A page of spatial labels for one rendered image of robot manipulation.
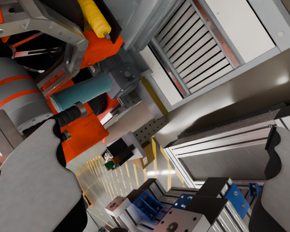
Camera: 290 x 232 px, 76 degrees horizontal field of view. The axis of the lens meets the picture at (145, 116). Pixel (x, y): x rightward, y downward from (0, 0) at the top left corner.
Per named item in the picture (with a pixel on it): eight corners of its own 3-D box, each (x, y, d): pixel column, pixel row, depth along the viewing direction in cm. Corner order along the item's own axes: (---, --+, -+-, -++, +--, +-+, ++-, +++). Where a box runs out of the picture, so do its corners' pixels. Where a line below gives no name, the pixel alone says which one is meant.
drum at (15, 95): (17, 49, 56) (-40, 64, 49) (57, 107, 57) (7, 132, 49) (22, 71, 68) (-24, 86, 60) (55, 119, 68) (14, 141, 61)
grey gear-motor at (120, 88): (124, 13, 114) (73, 25, 96) (162, 70, 115) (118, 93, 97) (115, 32, 130) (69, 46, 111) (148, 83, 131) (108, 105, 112)
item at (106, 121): (130, 93, 137) (106, 107, 125) (137, 104, 137) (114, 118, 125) (78, 144, 345) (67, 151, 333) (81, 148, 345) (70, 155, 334)
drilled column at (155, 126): (162, 112, 149) (122, 141, 126) (169, 122, 149) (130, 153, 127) (155, 115, 157) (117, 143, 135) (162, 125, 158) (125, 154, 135)
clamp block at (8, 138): (2, 107, 40) (-27, 119, 37) (26, 142, 40) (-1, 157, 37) (6, 114, 44) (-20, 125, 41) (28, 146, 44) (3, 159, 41)
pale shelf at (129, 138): (130, 130, 110) (126, 133, 108) (147, 154, 110) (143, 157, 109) (109, 142, 146) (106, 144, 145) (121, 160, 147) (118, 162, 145)
